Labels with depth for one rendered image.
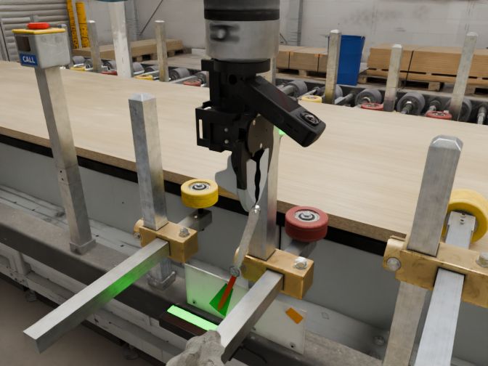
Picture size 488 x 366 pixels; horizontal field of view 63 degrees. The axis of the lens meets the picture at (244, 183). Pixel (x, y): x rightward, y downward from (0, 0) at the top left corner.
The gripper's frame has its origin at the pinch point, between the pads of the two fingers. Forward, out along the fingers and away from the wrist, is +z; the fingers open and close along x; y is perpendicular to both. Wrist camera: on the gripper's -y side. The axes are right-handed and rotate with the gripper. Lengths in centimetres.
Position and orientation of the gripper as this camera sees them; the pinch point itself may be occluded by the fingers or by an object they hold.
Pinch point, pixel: (254, 203)
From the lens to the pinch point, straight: 57.9
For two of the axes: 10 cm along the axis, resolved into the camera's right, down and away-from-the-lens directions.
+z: -0.1, 9.0, 4.3
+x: -5.1, 3.7, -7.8
